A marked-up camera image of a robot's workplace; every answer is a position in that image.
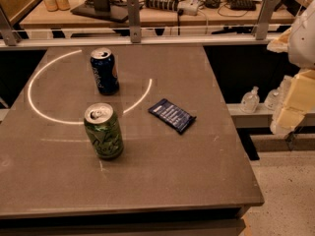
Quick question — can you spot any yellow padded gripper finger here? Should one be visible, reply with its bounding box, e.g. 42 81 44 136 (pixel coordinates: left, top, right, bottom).
270 69 315 135
267 28 291 53

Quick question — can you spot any blue rxbar wrapper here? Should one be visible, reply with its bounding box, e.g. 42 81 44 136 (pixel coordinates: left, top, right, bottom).
148 98 196 134

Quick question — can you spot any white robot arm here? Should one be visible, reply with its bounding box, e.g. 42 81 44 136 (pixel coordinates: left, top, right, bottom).
267 11 315 135

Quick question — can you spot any metal railing bar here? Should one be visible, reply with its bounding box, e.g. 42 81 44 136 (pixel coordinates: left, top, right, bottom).
1 0 296 49

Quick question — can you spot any clear sanitizer bottle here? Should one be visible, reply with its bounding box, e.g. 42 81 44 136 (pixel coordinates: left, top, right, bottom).
240 87 260 113

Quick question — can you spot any black device on desk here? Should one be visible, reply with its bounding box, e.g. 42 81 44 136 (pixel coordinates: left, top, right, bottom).
229 0 256 11

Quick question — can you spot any white power adapter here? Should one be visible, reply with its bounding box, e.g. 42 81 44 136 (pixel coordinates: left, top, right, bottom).
178 1 199 16

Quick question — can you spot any black power strip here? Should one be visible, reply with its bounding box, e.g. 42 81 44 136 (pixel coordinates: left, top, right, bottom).
145 0 178 12

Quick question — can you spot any wooden background desk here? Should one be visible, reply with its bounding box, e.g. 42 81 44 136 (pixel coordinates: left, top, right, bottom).
19 0 296 31

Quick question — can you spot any blue soda can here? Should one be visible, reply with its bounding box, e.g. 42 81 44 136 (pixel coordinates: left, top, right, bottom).
91 47 119 95

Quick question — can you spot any black monitor stand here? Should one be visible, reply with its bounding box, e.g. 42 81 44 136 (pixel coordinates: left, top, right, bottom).
71 0 128 23

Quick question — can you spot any green soda can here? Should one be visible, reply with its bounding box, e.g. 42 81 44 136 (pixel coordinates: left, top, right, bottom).
84 103 124 160

